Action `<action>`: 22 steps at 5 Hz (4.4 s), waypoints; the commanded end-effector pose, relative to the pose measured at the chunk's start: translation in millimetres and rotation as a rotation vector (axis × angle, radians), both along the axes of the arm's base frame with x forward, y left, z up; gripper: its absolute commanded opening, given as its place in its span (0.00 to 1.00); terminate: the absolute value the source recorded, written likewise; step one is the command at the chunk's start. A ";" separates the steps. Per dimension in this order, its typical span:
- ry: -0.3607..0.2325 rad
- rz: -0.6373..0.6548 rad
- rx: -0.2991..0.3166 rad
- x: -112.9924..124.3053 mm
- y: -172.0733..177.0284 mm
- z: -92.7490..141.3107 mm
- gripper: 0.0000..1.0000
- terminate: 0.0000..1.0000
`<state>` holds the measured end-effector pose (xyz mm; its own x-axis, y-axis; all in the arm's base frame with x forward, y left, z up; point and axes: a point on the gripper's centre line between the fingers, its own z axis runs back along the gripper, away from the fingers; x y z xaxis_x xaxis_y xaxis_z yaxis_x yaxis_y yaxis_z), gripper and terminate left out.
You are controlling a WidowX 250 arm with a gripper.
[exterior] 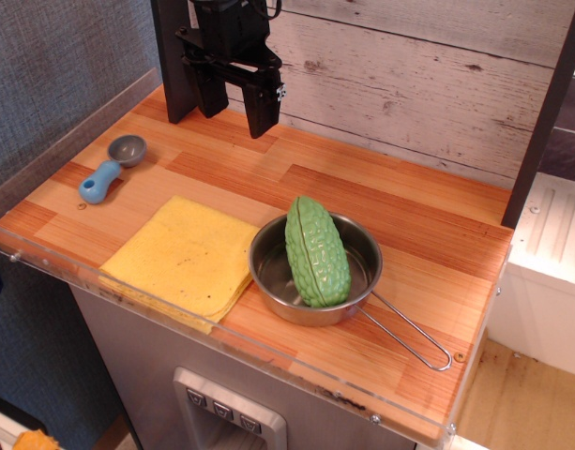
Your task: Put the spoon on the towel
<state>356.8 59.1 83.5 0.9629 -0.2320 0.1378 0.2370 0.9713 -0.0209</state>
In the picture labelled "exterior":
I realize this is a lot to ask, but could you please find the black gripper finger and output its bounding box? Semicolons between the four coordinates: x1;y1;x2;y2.
242;69;285;139
193;65;227;118

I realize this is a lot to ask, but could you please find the green bitter gourd toy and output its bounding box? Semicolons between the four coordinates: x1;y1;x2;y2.
284;196;352;308

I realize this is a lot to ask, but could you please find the grey toy fridge cabinet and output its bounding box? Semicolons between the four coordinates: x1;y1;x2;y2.
72;288;416;449

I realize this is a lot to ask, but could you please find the clear acrylic left guard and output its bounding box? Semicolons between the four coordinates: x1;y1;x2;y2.
0;68;161;218

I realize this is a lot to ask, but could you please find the black vertical post left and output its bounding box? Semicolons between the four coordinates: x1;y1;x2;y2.
151;0;197;124

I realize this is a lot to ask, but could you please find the clear acrylic guard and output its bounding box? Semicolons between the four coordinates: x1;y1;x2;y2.
0;215;452;445
0;68;161;218

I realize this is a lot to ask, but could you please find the yellow folded towel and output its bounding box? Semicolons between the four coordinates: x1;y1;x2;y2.
99;196;259;335

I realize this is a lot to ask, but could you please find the white toy sink unit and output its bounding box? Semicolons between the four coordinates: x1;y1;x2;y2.
487;173;575;374

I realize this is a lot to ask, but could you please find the blue handled grey spoon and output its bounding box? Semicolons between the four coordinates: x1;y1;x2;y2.
78;135;147;204

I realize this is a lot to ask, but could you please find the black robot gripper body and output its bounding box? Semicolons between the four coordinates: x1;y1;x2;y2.
175;1;282;89

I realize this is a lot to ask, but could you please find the silver dispenser button panel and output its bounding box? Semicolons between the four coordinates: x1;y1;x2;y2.
173;367;288;449

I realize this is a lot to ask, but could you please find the black vertical post right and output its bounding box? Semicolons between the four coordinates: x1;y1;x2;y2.
501;12;575;229

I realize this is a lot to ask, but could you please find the steel pot with wire handle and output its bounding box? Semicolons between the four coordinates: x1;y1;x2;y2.
249;213;453;371

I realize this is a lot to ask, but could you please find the clear acrylic front guard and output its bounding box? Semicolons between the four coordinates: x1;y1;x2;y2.
0;215;452;445

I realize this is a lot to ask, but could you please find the black vertical post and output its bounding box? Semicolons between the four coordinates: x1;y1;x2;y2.
501;12;575;229
151;0;197;124

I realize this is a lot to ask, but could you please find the orange object bottom left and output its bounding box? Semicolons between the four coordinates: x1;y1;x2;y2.
12;429;61;450

